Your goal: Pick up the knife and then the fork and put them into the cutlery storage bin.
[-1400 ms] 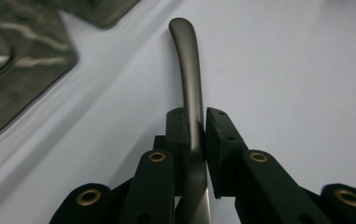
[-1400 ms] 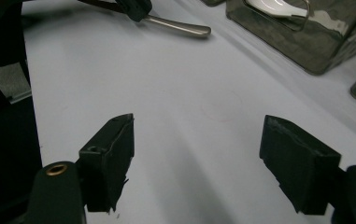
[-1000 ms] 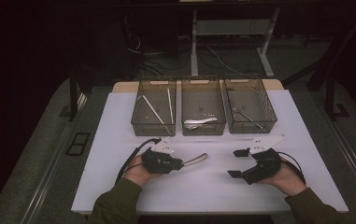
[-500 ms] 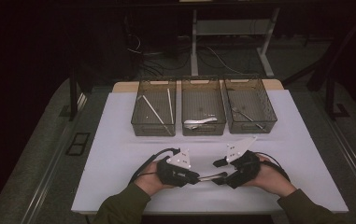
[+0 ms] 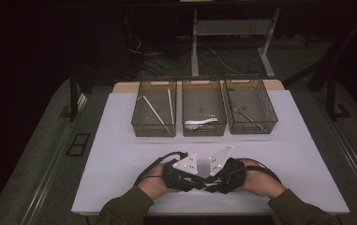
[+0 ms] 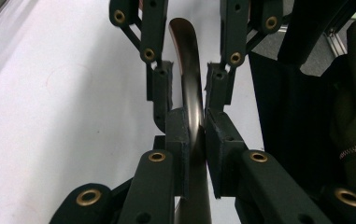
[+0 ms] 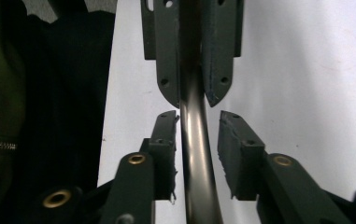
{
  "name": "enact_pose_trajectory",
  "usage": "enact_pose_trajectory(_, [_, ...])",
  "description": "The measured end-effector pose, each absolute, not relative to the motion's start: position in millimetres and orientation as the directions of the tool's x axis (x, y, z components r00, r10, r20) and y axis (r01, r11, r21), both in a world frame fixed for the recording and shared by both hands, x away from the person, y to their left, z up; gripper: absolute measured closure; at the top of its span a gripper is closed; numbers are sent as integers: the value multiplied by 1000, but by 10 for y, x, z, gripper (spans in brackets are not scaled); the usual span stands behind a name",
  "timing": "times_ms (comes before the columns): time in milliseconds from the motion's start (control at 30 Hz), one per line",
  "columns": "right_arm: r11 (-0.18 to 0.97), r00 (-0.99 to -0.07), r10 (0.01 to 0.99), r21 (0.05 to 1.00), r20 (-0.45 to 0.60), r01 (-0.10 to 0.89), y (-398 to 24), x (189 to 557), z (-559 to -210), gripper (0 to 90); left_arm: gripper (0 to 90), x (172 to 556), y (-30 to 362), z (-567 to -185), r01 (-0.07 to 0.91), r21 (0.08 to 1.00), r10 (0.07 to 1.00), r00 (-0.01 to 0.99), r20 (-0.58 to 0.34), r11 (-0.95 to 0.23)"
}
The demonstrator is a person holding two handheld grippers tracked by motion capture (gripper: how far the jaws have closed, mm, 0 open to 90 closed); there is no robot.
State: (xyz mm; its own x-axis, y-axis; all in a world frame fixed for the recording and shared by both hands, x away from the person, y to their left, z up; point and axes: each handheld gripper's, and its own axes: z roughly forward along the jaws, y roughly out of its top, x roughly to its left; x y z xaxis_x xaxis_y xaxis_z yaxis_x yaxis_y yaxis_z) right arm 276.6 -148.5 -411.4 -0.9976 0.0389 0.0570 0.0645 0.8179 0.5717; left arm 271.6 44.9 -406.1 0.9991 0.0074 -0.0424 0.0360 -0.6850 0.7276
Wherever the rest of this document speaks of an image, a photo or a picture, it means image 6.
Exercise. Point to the black stand pole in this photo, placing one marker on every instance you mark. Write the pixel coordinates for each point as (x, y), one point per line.
(309, 28)

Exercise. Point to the black cloth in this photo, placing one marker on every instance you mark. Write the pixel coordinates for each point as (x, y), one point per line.
(291, 124)

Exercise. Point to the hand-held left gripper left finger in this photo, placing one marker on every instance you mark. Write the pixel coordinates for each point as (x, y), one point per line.
(178, 140)

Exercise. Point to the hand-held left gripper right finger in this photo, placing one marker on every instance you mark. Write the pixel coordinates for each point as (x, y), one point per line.
(225, 146)

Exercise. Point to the aluminium frame rail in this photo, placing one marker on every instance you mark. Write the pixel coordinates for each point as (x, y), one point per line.
(336, 43)

